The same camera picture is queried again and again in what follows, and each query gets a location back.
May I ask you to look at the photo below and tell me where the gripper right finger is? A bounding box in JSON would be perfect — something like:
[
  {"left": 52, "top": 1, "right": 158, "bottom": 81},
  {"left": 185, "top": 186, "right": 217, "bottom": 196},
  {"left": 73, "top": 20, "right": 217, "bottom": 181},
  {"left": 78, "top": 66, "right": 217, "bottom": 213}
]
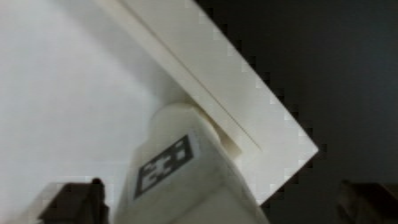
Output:
[{"left": 336, "top": 180, "right": 398, "bottom": 224}]

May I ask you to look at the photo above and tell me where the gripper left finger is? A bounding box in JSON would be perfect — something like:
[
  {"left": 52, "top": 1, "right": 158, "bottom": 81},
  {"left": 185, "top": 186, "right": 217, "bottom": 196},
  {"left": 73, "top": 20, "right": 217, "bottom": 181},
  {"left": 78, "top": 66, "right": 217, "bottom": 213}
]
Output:
[{"left": 39, "top": 178, "right": 109, "bottom": 224}]

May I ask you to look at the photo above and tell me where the white leg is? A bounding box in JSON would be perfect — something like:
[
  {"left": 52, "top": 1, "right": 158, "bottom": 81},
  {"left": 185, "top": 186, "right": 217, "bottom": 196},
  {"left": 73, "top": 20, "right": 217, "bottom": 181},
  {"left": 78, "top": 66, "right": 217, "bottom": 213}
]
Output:
[{"left": 114, "top": 104, "right": 270, "bottom": 224}]

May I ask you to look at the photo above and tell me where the white square table top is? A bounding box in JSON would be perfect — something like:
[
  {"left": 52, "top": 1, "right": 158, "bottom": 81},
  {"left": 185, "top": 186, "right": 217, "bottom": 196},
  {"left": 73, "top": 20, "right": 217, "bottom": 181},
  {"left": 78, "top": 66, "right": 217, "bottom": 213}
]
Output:
[{"left": 0, "top": 0, "right": 322, "bottom": 224}]

